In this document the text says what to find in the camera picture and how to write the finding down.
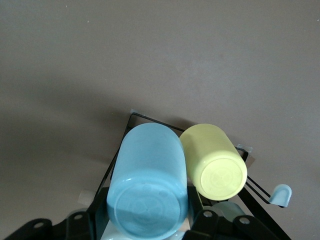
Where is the light blue cup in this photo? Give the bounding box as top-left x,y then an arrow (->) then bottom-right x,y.
106,122 -> 189,238

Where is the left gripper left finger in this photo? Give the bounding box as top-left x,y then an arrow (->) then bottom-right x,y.
4,211 -> 97,240

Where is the yellow cup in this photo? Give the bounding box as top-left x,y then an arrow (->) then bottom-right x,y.
179,123 -> 248,201

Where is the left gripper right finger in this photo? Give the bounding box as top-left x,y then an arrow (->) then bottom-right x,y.
191,209 -> 291,240

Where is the black wire cup rack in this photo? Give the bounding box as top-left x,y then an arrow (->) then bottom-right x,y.
77,108 -> 293,240

